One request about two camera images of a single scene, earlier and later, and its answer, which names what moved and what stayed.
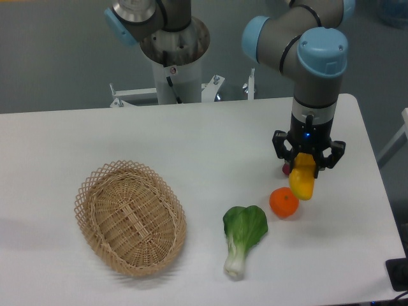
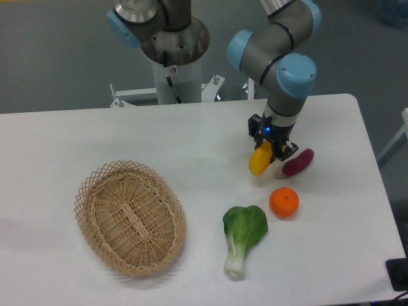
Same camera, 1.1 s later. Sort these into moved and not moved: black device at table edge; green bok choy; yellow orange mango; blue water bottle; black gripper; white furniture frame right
Moved: black gripper; yellow orange mango
Not moved: white furniture frame right; black device at table edge; blue water bottle; green bok choy
